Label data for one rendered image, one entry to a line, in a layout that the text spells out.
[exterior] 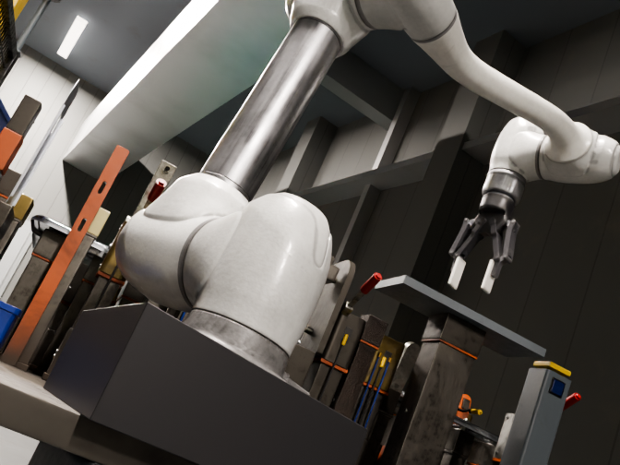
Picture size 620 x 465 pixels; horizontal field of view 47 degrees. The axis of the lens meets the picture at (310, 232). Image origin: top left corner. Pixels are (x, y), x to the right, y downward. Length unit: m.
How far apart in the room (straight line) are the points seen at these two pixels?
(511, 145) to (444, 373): 0.55
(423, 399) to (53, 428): 0.89
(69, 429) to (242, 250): 0.33
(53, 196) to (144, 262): 8.68
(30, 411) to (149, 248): 0.39
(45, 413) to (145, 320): 0.14
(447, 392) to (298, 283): 0.65
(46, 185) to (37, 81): 1.35
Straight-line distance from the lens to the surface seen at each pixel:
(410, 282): 1.48
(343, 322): 1.59
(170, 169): 1.60
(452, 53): 1.45
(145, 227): 1.16
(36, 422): 0.82
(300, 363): 1.53
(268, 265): 0.97
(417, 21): 1.37
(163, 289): 1.12
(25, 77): 10.07
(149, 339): 0.79
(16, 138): 1.58
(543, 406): 1.69
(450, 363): 1.56
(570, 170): 1.66
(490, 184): 1.70
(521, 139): 1.73
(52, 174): 9.84
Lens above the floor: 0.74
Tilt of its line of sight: 17 degrees up
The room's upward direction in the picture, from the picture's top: 23 degrees clockwise
